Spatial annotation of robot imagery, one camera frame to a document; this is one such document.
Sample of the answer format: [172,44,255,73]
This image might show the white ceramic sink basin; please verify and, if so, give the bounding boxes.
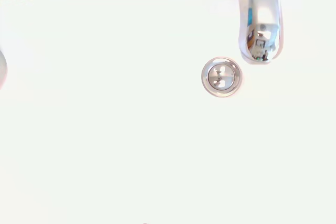
[0,0,336,224]

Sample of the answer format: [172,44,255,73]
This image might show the chrome sink drain plug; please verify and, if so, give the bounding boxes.
[201,56,243,98]

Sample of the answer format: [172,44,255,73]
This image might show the chrome sink faucet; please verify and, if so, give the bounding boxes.
[175,0,307,65]

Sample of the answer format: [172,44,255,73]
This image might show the white rounded object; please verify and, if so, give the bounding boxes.
[0,50,8,90]

